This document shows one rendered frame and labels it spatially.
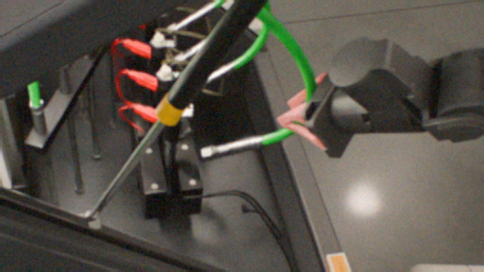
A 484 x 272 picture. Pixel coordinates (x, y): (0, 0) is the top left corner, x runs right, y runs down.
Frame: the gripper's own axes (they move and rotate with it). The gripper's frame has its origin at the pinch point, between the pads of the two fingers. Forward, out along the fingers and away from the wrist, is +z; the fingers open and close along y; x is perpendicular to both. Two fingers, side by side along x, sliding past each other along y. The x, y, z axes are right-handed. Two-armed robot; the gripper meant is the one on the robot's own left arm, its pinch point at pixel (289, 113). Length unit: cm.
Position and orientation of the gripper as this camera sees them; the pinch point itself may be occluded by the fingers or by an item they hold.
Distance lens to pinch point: 81.9
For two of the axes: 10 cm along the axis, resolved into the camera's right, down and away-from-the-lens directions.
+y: -5.2, 7.7, -3.6
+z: -6.1, -0.4, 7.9
